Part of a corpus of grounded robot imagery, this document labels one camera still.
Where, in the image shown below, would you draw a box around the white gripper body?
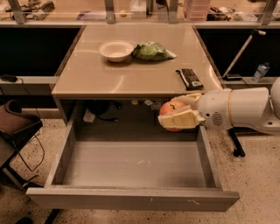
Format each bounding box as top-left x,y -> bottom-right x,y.
197,88 -> 232,130

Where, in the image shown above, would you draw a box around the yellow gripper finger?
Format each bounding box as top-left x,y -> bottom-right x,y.
171,93 -> 202,108
157,106 -> 206,130

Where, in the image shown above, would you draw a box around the red apple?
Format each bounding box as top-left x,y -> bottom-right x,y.
158,100 -> 187,133

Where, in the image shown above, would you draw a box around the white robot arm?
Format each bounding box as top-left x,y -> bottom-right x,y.
157,78 -> 280,135

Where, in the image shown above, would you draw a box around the open grey drawer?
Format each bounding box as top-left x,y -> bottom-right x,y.
27,103 -> 240,212

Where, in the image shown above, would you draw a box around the grey drawer cabinet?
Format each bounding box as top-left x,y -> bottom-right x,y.
52,23 -> 221,122

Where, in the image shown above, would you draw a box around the black snack bar wrapper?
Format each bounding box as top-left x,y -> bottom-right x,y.
176,68 -> 204,91

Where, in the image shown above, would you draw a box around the black table leg stand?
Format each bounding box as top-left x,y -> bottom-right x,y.
228,128 -> 245,158

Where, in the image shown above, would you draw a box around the black phone on shelf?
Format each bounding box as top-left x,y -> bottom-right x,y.
223,74 -> 242,81

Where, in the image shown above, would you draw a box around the plastic water bottle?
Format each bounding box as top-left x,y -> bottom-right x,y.
252,62 -> 270,83

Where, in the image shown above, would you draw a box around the green chip bag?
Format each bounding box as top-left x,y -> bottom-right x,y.
132,41 -> 177,61

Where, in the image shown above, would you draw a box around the white stick tool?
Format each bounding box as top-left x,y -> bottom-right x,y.
222,29 -> 266,79

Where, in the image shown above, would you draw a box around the pink stacked bins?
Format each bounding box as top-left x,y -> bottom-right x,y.
184,0 -> 211,22

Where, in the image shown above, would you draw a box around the white bowl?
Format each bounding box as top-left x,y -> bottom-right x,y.
99,40 -> 134,62

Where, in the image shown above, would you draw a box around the brown office chair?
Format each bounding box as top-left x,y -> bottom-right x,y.
0,100 -> 43,191

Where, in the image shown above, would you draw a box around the black device on ledge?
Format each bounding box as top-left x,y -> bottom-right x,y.
0,74 -> 18,82

